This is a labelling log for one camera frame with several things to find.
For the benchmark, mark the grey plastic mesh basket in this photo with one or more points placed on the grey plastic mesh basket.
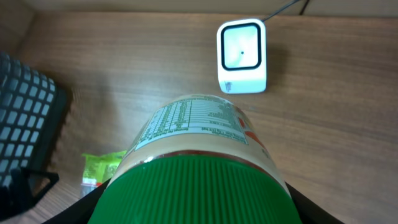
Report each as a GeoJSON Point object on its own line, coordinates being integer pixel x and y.
{"type": "Point", "coordinates": [31, 107]}

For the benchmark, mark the green gummy candy bag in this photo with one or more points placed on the green gummy candy bag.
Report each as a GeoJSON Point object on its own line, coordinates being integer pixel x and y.
{"type": "Point", "coordinates": [98, 169]}

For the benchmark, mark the green lid spread jar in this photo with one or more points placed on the green lid spread jar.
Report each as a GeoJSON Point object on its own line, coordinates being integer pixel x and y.
{"type": "Point", "coordinates": [196, 160]}

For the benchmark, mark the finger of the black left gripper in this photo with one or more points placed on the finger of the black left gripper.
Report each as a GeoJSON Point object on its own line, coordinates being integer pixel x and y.
{"type": "Point", "coordinates": [18, 197]}

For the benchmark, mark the white barcode scanner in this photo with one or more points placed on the white barcode scanner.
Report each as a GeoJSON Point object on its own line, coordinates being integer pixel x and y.
{"type": "Point", "coordinates": [242, 56]}

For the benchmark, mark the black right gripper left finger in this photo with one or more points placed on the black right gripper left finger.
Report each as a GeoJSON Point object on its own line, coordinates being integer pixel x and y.
{"type": "Point", "coordinates": [81, 211]}

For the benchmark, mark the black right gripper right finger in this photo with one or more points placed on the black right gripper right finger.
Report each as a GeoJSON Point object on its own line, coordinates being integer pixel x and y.
{"type": "Point", "coordinates": [306, 211]}

